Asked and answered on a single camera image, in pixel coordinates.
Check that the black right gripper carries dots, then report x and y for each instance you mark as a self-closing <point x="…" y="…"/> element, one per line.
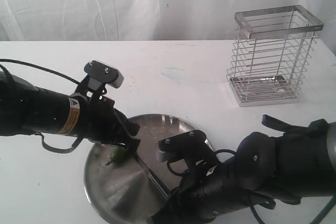
<point x="214" y="195"/>

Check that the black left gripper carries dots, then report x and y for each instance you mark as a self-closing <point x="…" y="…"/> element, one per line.
<point x="104" y="124"/>

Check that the black knife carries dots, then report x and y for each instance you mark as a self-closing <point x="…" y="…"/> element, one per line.
<point x="154" y="179"/>

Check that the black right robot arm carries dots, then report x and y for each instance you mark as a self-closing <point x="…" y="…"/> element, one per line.
<point x="263" y="170"/>

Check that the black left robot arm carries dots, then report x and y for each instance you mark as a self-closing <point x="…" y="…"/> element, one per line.
<point x="30" y="110"/>

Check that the round steel plate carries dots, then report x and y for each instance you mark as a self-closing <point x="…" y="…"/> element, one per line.
<point x="123" y="193"/>

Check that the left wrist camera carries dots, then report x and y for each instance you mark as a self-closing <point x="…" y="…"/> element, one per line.
<point x="98" y="75"/>

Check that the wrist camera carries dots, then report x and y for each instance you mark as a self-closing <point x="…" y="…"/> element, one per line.
<point x="190" y="146"/>
<point x="98" y="75"/>

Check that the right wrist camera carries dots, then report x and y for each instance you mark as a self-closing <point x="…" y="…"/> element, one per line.
<point x="190" y="146"/>

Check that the wire metal utensil holder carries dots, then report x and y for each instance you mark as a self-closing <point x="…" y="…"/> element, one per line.
<point x="271" y="53"/>

